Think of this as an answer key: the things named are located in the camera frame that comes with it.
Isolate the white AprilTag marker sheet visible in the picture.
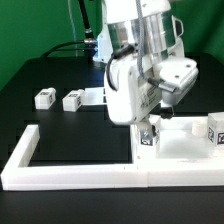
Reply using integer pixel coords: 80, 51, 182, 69
82, 87, 106, 106

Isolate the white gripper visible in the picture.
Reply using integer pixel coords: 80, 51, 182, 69
104, 49, 198, 140

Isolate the white L-shaped obstacle fixture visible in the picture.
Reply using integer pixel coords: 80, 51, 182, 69
1, 125, 224, 191

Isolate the white square tabletop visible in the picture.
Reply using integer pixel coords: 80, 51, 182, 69
130, 116, 224, 165

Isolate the thin white cable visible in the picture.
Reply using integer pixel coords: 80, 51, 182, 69
67, 0, 78, 57

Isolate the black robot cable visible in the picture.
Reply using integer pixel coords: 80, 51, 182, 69
41, 0, 98, 58

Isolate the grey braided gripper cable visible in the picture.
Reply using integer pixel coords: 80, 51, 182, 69
135, 0, 158, 84

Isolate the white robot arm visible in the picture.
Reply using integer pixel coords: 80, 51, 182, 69
98, 0, 198, 144

